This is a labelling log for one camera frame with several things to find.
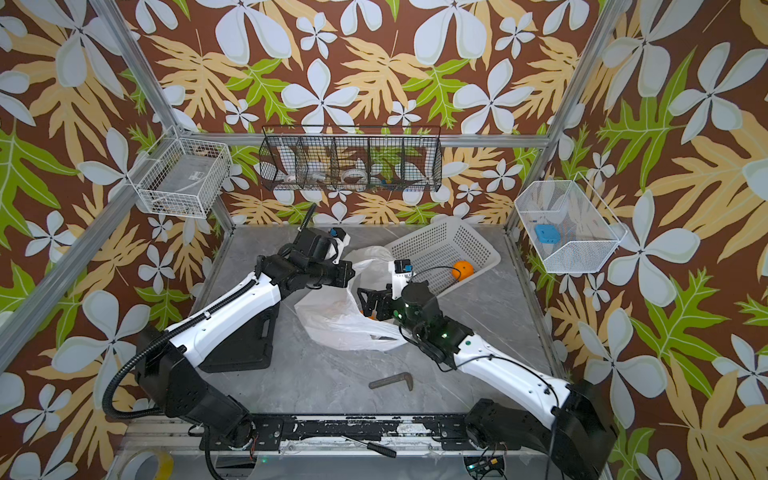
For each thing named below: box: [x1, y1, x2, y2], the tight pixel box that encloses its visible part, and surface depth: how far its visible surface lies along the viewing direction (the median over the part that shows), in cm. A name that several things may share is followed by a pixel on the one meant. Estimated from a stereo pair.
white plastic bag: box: [294, 246, 405, 351], surface depth 80 cm
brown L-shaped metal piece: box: [368, 372, 414, 391], surface depth 84 cm
